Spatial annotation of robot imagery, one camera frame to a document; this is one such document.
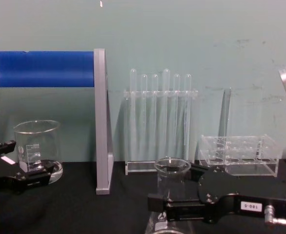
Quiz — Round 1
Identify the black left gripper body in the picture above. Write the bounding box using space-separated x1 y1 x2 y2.
0 146 24 196

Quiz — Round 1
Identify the black table cloth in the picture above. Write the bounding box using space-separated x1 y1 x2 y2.
0 159 286 234

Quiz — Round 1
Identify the large glass beaker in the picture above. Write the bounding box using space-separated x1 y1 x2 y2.
13 119 64 184

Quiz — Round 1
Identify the clear glass flask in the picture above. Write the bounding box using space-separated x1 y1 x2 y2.
144 157 192 234

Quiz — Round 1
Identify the clear acrylic holed tube rack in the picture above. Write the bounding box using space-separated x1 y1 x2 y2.
198 135 279 177

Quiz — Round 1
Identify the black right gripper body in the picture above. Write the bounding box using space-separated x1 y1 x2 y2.
197 166 286 225

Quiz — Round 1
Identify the tall leaning clear glass tube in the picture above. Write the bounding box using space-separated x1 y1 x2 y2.
219 87 232 148

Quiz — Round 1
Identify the clear test tube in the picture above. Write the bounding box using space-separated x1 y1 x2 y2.
173 73 181 160
130 68 137 161
151 73 159 161
140 74 147 161
163 68 171 160
184 73 192 160

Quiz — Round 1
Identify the clear acrylic tube drying rack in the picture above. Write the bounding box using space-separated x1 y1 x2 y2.
123 89 199 176

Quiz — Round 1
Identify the blue stand crossbar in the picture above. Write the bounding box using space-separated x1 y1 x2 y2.
0 50 96 89

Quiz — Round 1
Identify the grey pipette stand upright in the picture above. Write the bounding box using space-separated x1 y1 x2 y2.
93 48 115 196

